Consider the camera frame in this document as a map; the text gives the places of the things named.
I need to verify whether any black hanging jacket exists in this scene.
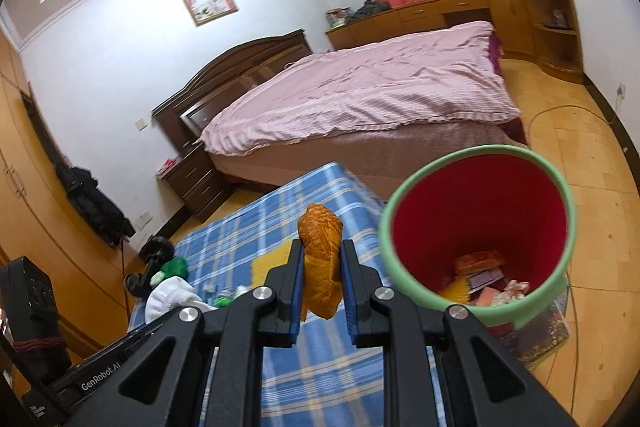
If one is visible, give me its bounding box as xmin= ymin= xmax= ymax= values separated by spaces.
xmin=55 ymin=164 xmax=136 ymax=248

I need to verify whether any dark wooden nightstand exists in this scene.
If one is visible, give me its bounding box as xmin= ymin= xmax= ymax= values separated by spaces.
xmin=156 ymin=144 xmax=233 ymax=222

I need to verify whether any pink bed quilt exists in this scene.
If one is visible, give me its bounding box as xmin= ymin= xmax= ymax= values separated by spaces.
xmin=200 ymin=20 xmax=521 ymax=157

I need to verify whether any corner wooden shelf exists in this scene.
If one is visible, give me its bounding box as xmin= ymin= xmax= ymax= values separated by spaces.
xmin=525 ymin=0 xmax=584 ymax=84

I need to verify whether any dark clothes pile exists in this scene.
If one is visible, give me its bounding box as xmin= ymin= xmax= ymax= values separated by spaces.
xmin=345 ymin=0 xmax=390 ymax=24

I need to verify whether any green head keychain figure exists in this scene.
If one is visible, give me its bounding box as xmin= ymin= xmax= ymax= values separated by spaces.
xmin=213 ymin=288 xmax=234 ymax=309

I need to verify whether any white sock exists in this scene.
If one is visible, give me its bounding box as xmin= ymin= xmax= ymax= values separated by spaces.
xmin=144 ymin=277 xmax=215 ymax=324

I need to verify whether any wooden wardrobe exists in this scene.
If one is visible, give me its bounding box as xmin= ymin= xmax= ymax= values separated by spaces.
xmin=0 ymin=38 xmax=143 ymax=364

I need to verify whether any green clover toy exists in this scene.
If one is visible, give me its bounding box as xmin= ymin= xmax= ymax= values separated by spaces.
xmin=150 ymin=257 xmax=189 ymax=288

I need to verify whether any dark wooden headboard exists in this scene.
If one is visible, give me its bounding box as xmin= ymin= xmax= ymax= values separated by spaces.
xmin=152 ymin=29 xmax=311 ymax=155

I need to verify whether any long wooden sideboard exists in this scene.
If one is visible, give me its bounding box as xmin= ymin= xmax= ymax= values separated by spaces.
xmin=326 ymin=0 xmax=536 ymax=58

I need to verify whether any floor power cable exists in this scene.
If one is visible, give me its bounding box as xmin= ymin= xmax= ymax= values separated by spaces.
xmin=525 ymin=85 xmax=626 ymax=417

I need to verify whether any orange clear snack packet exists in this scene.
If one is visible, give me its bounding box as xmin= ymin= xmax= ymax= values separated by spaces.
xmin=454 ymin=251 xmax=504 ymax=277

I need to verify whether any orange wrapper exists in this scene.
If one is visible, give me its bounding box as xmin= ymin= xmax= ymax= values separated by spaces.
xmin=297 ymin=202 xmax=343 ymax=321

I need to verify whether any blue plaid tablecloth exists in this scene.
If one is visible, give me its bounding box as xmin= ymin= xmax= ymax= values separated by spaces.
xmin=127 ymin=160 xmax=452 ymax=427

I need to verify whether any green red trash bin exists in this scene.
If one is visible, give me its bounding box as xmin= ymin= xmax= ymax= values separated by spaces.
xmin=378 ymin=144 xmax=577 ymax=329

